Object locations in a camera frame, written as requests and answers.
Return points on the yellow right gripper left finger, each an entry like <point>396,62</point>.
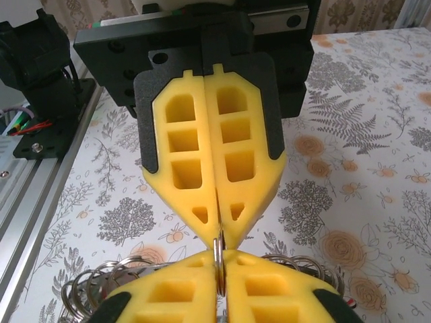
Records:
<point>202,269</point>

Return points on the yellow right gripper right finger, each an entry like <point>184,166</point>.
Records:
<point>235,272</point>

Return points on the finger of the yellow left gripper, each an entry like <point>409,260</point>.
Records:
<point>266,188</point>
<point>185,154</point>

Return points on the large keyring with small rings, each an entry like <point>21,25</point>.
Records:
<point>219,266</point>

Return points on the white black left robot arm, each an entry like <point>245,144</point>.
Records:
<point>33,67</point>

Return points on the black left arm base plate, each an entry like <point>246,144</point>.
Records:
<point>50,141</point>

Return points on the aluminium mounting rail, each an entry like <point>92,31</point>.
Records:
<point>20,188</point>

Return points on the aluminium corner post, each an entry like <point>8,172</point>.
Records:
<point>409,13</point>

